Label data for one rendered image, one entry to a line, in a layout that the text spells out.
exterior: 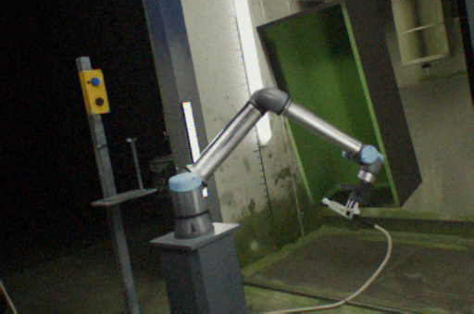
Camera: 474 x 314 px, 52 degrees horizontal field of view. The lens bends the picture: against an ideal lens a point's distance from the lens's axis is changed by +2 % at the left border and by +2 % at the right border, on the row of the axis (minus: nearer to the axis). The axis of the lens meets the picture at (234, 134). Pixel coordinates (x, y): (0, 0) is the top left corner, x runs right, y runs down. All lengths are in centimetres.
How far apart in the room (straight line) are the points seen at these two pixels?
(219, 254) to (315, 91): 146
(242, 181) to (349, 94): 96
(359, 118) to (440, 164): 88
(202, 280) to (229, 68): 174
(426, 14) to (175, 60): 181
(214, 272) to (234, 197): 123
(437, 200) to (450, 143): 44
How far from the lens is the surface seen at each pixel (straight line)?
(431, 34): 374
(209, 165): 236
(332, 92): 317
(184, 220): 219
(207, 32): 336
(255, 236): 350
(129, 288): 313
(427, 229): 370
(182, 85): 312
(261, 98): 232
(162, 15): 315
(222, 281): 223
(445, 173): 374
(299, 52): 321
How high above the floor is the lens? 117
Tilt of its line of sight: 3 degrees down
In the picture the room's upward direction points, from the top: 11 degrees counter-clockwise
